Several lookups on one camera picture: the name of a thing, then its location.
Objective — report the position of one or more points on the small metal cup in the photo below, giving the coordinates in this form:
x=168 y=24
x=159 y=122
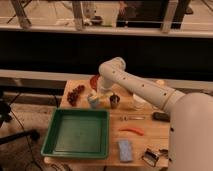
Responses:
x=114 y=101

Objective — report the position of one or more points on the black stand left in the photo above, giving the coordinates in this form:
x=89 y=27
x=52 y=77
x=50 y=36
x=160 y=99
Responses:
x=11 y=128

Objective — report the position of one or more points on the orange carrot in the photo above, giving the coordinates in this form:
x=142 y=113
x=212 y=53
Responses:
x=132 y=129

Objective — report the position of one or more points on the red bowl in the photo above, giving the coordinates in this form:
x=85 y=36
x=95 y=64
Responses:
x=93 y=81

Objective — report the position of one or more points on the metal clip tool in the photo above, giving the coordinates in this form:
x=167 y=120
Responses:
x=150 y=157

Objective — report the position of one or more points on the blue plastic cup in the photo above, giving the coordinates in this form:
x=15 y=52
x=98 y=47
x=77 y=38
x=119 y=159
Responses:
x=92 y=102

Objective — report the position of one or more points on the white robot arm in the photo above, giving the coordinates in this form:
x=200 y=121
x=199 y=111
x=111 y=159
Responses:
x=191 y=116

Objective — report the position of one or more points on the clear plastic cup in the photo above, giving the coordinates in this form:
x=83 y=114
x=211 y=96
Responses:
x=138 y=102

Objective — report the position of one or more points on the bunch of red grapes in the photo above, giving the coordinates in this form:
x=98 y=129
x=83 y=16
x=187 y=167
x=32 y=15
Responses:
x=72 y=96

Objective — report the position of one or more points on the black handled utensil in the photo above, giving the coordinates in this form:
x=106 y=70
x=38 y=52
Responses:
x=164 y=153

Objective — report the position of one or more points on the green plastic tray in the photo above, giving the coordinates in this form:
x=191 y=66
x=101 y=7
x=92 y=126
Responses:
x=77 y=134

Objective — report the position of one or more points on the silver spoon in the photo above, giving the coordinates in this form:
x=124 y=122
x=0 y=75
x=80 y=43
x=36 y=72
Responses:
x=126 y=118

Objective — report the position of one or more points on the orange fruit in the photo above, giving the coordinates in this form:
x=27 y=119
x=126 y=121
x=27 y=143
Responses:
x=160 y=82

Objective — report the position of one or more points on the blue sponge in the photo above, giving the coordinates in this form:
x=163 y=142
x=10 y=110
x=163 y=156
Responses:
x=125 y=151

